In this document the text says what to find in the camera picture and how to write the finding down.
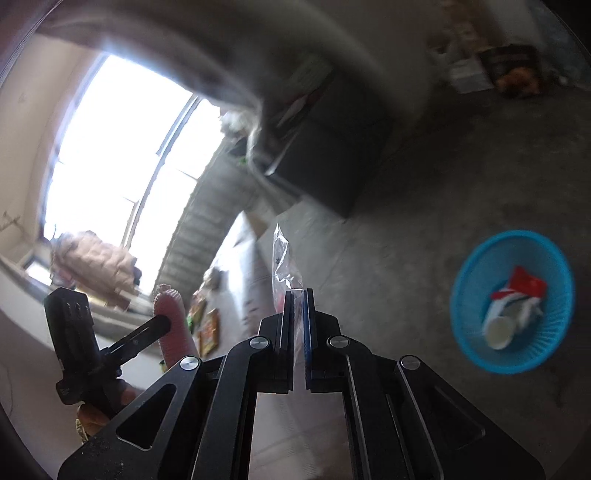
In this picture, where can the white paper cup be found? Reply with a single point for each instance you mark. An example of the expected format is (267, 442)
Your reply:
(499, 332)

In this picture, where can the blue plastic mesh basket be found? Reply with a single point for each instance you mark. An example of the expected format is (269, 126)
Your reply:
(488, 269)

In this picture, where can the person's left hand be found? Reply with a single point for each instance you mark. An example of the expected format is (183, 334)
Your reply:
(90, 420)

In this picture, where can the red and pink snack wrapper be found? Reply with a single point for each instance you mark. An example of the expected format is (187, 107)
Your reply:
(521, 297)

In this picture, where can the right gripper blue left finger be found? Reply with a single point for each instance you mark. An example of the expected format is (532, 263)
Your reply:
(276, 367)

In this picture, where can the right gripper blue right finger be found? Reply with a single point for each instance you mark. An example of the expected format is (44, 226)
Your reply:
(322, 367)

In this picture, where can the pink hanging jacket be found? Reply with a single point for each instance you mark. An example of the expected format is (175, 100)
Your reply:
(85, 260)

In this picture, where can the balcony metal railing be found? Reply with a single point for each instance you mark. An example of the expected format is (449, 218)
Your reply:
(224, 189)

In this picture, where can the dark grey cabinet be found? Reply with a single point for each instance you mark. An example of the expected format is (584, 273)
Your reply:
(334, 147)

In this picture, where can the clear plastic storage box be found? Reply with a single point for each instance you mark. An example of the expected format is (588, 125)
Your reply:
(469, 76)

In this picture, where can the black bread bag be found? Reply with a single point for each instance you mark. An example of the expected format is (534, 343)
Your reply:
(514, 70)

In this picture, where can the orange red snack packet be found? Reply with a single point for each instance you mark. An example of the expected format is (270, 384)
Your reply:
(208, 333)

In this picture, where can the clear plastic wrapper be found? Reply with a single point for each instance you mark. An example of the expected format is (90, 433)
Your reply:
(284, 273)

